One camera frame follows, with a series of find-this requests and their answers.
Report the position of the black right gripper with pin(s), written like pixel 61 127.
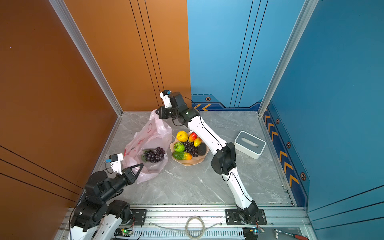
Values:
pixel 162 115

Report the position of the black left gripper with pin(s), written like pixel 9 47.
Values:
pixel 129 174

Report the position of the pink printed plastic bag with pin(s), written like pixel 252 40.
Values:
pixel 156 133

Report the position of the purple grape bunch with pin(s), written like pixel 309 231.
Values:
pixel 191 149
pixel 153 155

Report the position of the red yellow apple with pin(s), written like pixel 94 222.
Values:
pixel 192 137

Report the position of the green apple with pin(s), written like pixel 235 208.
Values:
pixel 179 147

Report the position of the yellow red mango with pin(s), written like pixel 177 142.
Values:
pixel 197 142

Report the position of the dark avocado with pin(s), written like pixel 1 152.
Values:
pixel 202 149

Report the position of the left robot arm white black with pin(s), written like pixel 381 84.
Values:
pixel 94 219

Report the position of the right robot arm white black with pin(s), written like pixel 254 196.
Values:
pixel 224 154

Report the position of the yellow orange fruit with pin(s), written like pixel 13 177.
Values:
pixel 182 136

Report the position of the pink fruit plate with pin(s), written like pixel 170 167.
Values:
pixel 188 162

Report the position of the left green circuit board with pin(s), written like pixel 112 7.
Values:
pixel 124 232

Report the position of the green circuit board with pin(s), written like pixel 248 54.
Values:
pixel 257 230
pixel 124 232

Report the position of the white grey tissue box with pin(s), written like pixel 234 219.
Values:
pixel 249 144

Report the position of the right green circuit board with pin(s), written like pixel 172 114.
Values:
pixel 257 230

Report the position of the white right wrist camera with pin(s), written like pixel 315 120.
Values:
pixel 166 99

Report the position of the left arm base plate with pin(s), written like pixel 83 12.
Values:
pixel 139 216

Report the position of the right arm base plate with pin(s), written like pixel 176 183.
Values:
pixel 233 218

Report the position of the left aluminium corner post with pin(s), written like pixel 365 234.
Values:
pixel 74 32

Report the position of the aluminium corner post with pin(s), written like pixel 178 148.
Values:
pixel 295 36
pixel 74 32

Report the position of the aluminium front rail frame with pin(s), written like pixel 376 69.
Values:
pixel 208 222

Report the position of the right aluminium corner post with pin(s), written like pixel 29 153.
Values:
pixel 295 36

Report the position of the red handled tool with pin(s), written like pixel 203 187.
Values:
pixel 295 236

